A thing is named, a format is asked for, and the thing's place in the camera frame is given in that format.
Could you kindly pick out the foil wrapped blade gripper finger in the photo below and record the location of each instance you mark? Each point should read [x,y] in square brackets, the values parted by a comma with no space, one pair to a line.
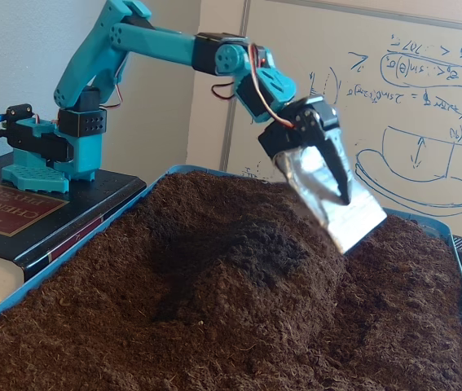
[353,228]

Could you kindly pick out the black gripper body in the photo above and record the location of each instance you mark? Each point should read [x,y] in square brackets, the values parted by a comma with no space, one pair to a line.
[323,122]

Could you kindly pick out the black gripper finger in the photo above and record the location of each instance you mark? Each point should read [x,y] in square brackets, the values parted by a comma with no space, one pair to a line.
[328,155]

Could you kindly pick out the brown soil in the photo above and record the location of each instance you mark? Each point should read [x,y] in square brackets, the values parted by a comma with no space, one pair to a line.
[214,305]

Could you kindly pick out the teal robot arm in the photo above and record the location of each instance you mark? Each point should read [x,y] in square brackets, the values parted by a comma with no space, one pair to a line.
[88,61]

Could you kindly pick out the whiteboard with blue drawings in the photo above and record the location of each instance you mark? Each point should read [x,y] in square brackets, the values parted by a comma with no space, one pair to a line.
[397,61]

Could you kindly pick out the black chemistry handbook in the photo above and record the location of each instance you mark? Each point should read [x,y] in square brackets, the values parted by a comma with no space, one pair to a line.
[92,195]

